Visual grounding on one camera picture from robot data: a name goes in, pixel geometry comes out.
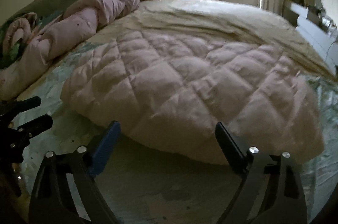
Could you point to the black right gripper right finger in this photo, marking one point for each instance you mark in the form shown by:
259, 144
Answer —
270, 190

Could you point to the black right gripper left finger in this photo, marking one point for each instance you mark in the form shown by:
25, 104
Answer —
51, 200

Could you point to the pink quilted jacket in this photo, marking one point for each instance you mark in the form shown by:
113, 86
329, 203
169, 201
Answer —
169, 91

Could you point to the green cartoon print blanket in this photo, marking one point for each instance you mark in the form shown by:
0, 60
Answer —
142, 185

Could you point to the rolled pink comforter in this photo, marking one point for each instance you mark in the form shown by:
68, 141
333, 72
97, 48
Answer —
78, 23

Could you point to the white low cabinet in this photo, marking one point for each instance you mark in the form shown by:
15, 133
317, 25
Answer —
308, 24

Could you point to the tan bed sheet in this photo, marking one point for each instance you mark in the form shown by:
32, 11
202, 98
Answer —
219, 19

